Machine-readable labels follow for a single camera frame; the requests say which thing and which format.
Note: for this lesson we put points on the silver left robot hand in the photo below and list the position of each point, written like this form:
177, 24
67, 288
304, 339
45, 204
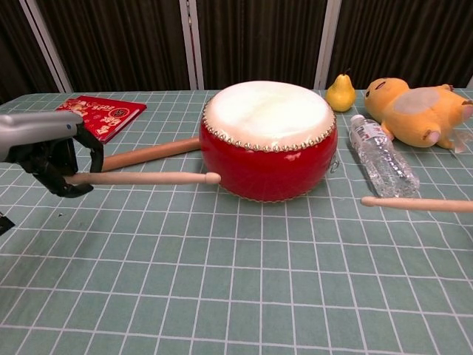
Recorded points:
37, 129

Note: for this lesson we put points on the wooden drumstick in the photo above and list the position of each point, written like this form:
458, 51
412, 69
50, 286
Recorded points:
148, 178
417, 204

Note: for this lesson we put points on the red drum with white skin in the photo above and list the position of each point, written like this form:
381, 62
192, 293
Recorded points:
266, 162

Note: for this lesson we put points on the green grid cutting mat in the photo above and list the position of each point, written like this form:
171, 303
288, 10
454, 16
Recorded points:
221, 296

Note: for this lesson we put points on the red spiral notebook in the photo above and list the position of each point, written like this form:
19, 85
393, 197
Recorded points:
111, 114

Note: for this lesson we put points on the thick wooden dowel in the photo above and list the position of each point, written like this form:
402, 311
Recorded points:
148, 152

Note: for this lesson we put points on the yellow pear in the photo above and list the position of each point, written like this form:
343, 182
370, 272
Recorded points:
340, 96

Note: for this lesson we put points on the clear plastic water bottle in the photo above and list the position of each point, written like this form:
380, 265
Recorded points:
384, 162

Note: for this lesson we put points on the yellow plush toy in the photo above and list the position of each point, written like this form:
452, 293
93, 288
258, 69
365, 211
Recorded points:
417, 111

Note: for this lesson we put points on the white partition frame post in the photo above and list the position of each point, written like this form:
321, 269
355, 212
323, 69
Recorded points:
192, 44
327, 44
48, 44

